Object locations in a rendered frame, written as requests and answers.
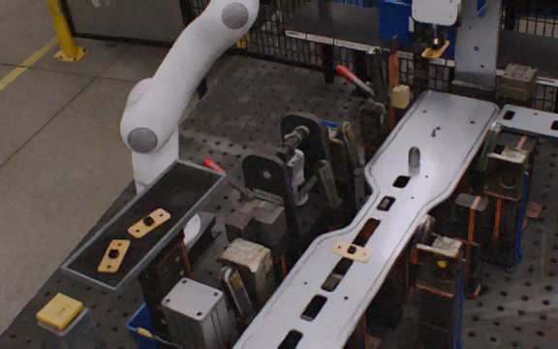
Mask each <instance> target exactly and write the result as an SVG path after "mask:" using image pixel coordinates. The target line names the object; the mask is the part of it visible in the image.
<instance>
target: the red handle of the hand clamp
mask: <svg viewBox="0 0 558 349"><path fill-rule="evenodd" d="M336 70H337V72H336V73H338V74H339V75H340V76H341V77H343V78H344V79H345V80H347V81H348V82H349V83H350V84H353V85H354V86H355V87H356V88H358V89H359V90H360V91H361V92H362V93H364V94H365V95H366V96H367V97H369V98H370V99H371V100H372V101H374V102H375V99H374V94H373V91H372V90H371V89H369V88H368V87H367V86H366V85H365V84H363V83H362V82H361V81H360V80H358V79H357V77H355V76H354V75H353V74H352V73H350V72H349V71H348V70H347V69H346V68H344V67H343V66H342V65H341V66H338V67H337V68H336Z"/></svg>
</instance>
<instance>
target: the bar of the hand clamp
mask: <svg viewBox="0 0 558 349"><path fill-rule="evenodd" d="M363 57H366V58H367V64H368V69H369V74H370V78H371V83H372V89H373V94H374V99H375V104H376V103H379V104H382V105H383V106H384V107H385V108H388V109H389V108H390V105H389V99H388V90H387V84H386V79H385V73H384V68H383V62H382V60H383V61H384V62H387V61H388V59H389V52H388V51H387V50H386V49H384V50H383V51H382V53H381V52H380V48H376V47H372V48H371V49H369V50H368V51H366V53H364V54H363ZM384 100H385V101H386V102H387V104H386V105H385V104H384Z"/></svg>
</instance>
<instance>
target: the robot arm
mask: <svg viewBox="0 0 558 349"><path fill-rule="evenodd" d="M259 6H260V0H211V2H210V3H209V5H208V7H207V8H206V10H205V11H204V12H203V13H202V15H201V16H199V17H198V18H197V19H196V20H195V21H194V22H192V23H191V24H190V25H189V26H188V27H187V28H186V29H185V30H184V32H183V33H182V34H181V36H180V37H179V39H178V40H177V41H176V43H175V44H174V46H173V47H172V49H171V50H170V52H169V54H168V55H167V57H166V59H165V60H164V62H163V63H162V65H161V67H160V68H159V70H158V72H157V73H156V75H155V76H154V78H153V79H145V80H143V81H141V82H139V83H138V84H137V85H136V86H135V87H134V88H133V90H132V92H131V94H130V96H129V99H128V102H127V105H126V108H125V111H124V114H123V117H122V121H121V126H120V134H121V138H122V139H123V142H124V143H125V144H126V145H127V146H128V147H129V148H130V149H132V163H133V170H134V176H135V181H136V186H137V192H138V193H139V192H141V191H142V190H143V189H144V188H145V187H146V186H147V185H148V184H149V183H150V182H151V181H152V180H153V179H154V178H155V177H157V176H158V175H159V174H160V173H161V172H162V171H163V170H164V169H165V168H166V167H167V166H168V165H169V164H170V163H171V162H173V161H174V160H175V159H179V155H178V122H179V120H180V118H181V116H182V115H183V113H184V112H185V110H186V108H187V106H188V104H189V102H190V100H191V98H192V97H193V95H194V93H195V91H196V90H197V88H198V86H199V85H200V83H201V82H202V80H203V78H204V77H205V76H206V74H207V73H208V72H209V70H210V69H211V68H212V66H213V65H214V64H215V62H216V61H217V60H218V58H219V57H220V56H221V55H222V54H223V53H224V52H225V51H226V50H227V49H228V48H230V47H232V46H233V45H235V44H236V43H238V42H239V41H240V40H241V39H242V38H243V37H244V36H245V35H246V33H247V32H248V31H249V30H250V28H251V27H252V25H253V24H254V22H255V20H256V18H257V15H258V12H259ZM411 19H412V20H413V21H415V22H418V24H419V25H420V26H421V27H422V28H423V32H424V33H425V42H426V43H427V48H431V46H432V45H433V44H434V40H435V29H434V28H433V27H432V26H433V24H439V25H440V31H439V34H438V35H437V50H440V49H441V48H442V47H444V46H445V44H446V40H447V32H448V31H450V30H451V29H452V28H457V27H460V26H461V25H462V24H463V23H462V20H461V17H460V0H413V4H412V15H411ZM200 227H201V222H200V218H199V216H198V215H197V214H196V215H195V216H194V217H193V218H192V219H191V220H190V221H189V222H188V223H187V224H186V225H185V226H184V227H183V228H184V232H185V239H184V242H185V245H186V244H187V243H189V242H190V241H192V240H193V239H194V238H195V237H196V236H197V234H198V232H199V230H200Z"/></svg>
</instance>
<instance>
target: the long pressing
mask: <svg viewBox="0 0 558 349"><path fill-rule="evenodd" d="M424 111H426V113H423V112H424ZM500 112H501V109H500V108H499V107H498V106H497V105H495V104H493V103H488V102H485V101H480V100H475V99H470V98H465V97H460V96H455V95H450V94H447V93H442V92H436V91H432V90H426V91H424V92H422V93H421V94H420V95H419V96H418V97H417V99H416V100H415V101H414V103H413V104H412V105H411V107H410V108H409V109H408V111H407V112H406V113H405V114H404V116H403V117H402V118H401V120H400V121H399V122H398V124H397V125H396V126H395V127H394V129H393V130H392V131H391V133H390V134H389V135H388V137H387V138H386V139H385V141H384V142H382V144H381V145H380V146H379V148H378V149H377V150H376V151H375V153H374V154H373V155H372V157H371V158H370V159H369V161H368V162H367V163H366V165H365V166H364V167H363V169H362V177H363V179H364V181H365V183H366V184H367V186H368V188H369V190H370V191H371V195H370V197H369V198H368V199H367V201H366V202H365V204H364V205H363V206H362V208H361V209H360V210H359V212H358V213H357V215H356V216H355V218H354V219H353V220H352V222H351V223H350V224H349V225H348V226H347V227H345V228H343V229H340V230H337V231H333V232H329V233H326V234H322V235H320V236H318V237H317V238H315V239H314V240H313V242H312V243H311V244H310V246H309V247H308V248H307V250H306V251H305V252H304V254H303V255H302V256H301V258H300V259H299V260H298V262H297V263H296V264H295V265H294V267H293V268H292V270H291V271H290V272H289V274H288V275H287V276H286V278H285V279H284V280H283V282H282V283H281V284H280V286H279V287H278V288H277V289H276V291H275V292H274V293H273V295H272V296H271V297H270V299H269V300H268V301H267V303H266V304H265V305H264V307H263V308H262V309H261V311H260V312H259V313H258V315H257V316H256V317H255V319H254V320H253V321H252V323H251V324H250V325H249V327H248V328H247V329H246V331H245V332H244V333H243V334H242V336H241V337H240V338H239V340H238V341H237V342H236V344H235V345H234V346H233V348H232V349H278V348H279V346H280V345H281V343H282V342H283V340H284V339H285V338H286V336H287V335H288V333H289V332H290V331H297V332H299V333H302V334H303V337H302V339H301V340H300V342H299V343H298V344H297V346H296V348H295V349H342V348H343V347H344V345H345V344H346V342H347V340H348V339H349V337H350V336H351V334H352V332H353V331H354V329H355V328H356V326H357V324H358V322H359V321H360V319H361V318H362V316H363V314H364V313H365V311H366V310H367V308H368V306H369V305H370V303H371V302H372V301H373V299H374V298H375V296H376V295H377V293H378V291H379V290H380V288H381V287H382V285H383V283H384V282H385V280H386V279H387V277H388V275H389V273H390V272H391V270H392V269H393V267H394V265H395V264H396V262H397V261H398V259H399V257H400V256H401V254H402V253H403V251H404V249H405V248H406V246H407V245H408V243H409V241H410V240H411V238H412V237H413V235H414V234H415V229H416V226H417V224H418V223H419V221H420V219H421V217H423V215H424V214H427V213H428V212H429V211H430V210H431V209H432V208H434V207H436V206H438V205H439V204H441V203H443V202H444V201H446V200H447V199H448V198H449V197H450V196H451V194H452V192H453V191H454V189H455V187H456V186H457V184H458V182H459V181H460V179H461V177H462V176H463V175H464V174H465V172H466V170H467V169H468V167H469V165H470V164H471V162H472V160H473V159H474V157H475V156H476V154H477V152H478V151H479V149H480V147H481V145H482V143H483V142H484V140H485V134H486V132H487V130H488V129H489V127H490V126H491V124H493V123H494V121H495V120H496V118H497V117H498V115H499V113H500ZM471 122H474V124H471ZM437 127H439V128H440V130H439V131H437V130H436V128H437ZM432 130H435V135H436V136H435V137H431V135H432ZM412 145H416V146H417V147H418V148H419V150H420V165H418V166H416V167H411V166H409V165H408V164H407V162H408V149H409V148H410V146H412ZM400 175H404V176H408V177H409V178H410V180H409V181H408V182H407V184H406V185H405V187H404V188H397V187H393V186H392V184H393V182H394V181H395V180H396V179H397V178H398V177H399V176H400ZM425 175H428V177H424V176H425ZM385 196H389V197H392V198H394V199H395V201H394V203H393V204H392V206H391V207H390V209H389V210H388V211H381V210H377V209H376V207H377V206H378V204H379V203H380V201H381V200H382V198H383V197H385ZM410 197H414V198H413V199H411V198H410ZM370 218H373V219H376V220H379V221H380V224H379V225H378V227H377V228H376V230H375V231H374V233H373V234H372V235H371V237H370V238H369V240H368V241H367V242H366V243H365V245H364V246H363V248H366V249H369V250H371V251H372V254H371V256H370V258H369V259H368V261H367V262H366V263H362V262H359V261H356V260H353V259H351V260H352V261H353V263H352V264H351V266H350V267H349V268H348V270H347V271H346V273H345V274H344V276H343V277H342V279H341V280H340V282H339V283H338V285H337V286H336V287H335V289H334V290H333V291H332V292H328V291H325V290H323V289H322V286H323V284H324V283H325V282H326V280H327V278H328V277H329V274H330V273H331V271H332V270H333V268H334V267H335V266H336V264H337V263H338V261H339V260H340V259H341V258H347V257H344V256H341V255H338V254H335V253H332V252H331V249H332V247H333V246H334V244H335V243H336V241H338V240H341V241H344V242H347V243H352V241H353V240H354V239H355V237H356V236H357V234H358V233H359V231H360V230H361V228H362V227H363V225H364V224H365V223H366V221H367V220H368V219H370ZM305 282H307V284H304V283H305ZM317 295H321V296H323V297H326V298H327V302H326V304H325V305H324V307H323V308H322V310H321V311H320V313H319V314H318V316H317V317H316V319H315V320H314V321H312V322H308V321H306V320H303V319H301V315H302V313H303V312H304V310H305V309H306V307H307V306H308V305H309V303H310V302H311V300H313V299H314V297H315V296H317ZM344 297H348V298H347V299H344Z"/></svg>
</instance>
